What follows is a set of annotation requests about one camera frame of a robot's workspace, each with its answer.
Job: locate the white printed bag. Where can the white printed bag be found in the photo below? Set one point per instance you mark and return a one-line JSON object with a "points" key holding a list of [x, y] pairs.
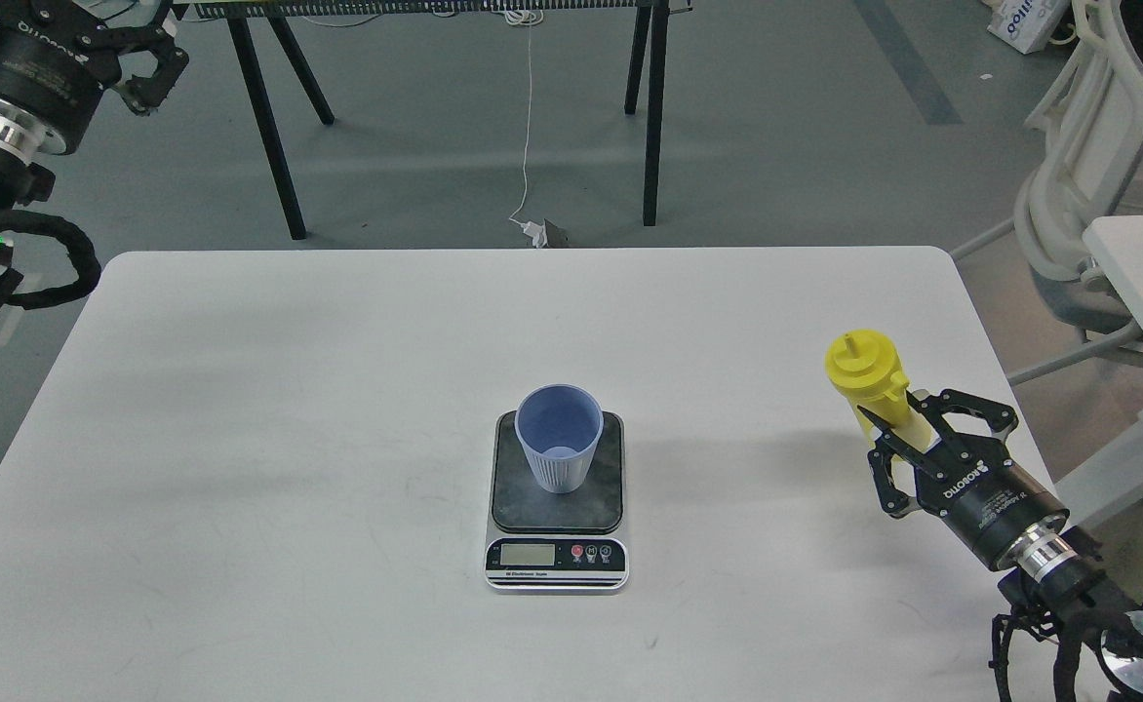
{"points": [[1026, 26]]}

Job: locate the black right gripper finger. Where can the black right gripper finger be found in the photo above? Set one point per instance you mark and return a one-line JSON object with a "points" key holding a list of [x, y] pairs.
{"points": [[887, 447], [1000, 418]]}

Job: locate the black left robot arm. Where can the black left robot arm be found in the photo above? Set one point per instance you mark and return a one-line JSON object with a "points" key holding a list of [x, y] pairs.
{"points": [[150, 64]]}

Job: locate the white power adapter on floor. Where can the white power adapter on floor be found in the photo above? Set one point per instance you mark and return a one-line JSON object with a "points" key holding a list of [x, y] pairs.
{"points": [[546, 235]]}

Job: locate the digital kitchen scale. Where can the digital kitchen scale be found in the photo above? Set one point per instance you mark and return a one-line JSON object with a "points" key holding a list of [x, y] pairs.
{"points": [[541, 542]]}

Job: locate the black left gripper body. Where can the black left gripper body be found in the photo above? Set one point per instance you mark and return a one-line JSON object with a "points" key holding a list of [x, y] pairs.
{"points": [[58, 77]]}

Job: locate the white office chair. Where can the white office chair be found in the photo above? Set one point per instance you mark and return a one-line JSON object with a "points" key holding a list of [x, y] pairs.
{"points": [[1092, 121]]}

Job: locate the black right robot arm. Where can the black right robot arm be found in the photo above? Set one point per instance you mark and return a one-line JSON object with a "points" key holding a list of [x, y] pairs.
{"points": [[1056, 590]]}

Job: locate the black trestle table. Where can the black trestle table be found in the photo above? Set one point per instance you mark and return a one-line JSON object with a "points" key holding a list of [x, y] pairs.
{"points": [[432, 93]]}

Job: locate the blue ribbed plastic cup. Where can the blue ribbed plastic cup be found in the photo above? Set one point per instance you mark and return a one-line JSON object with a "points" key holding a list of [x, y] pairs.
{"points": [[559, 428]]}

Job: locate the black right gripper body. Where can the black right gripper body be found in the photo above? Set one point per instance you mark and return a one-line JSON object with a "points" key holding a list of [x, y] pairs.
{"points": [[987, 501]]}

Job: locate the yellow squeeze bottle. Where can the yellow squeeze bottle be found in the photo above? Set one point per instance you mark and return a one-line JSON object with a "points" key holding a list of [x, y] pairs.
{"points": [[865, 368]]}

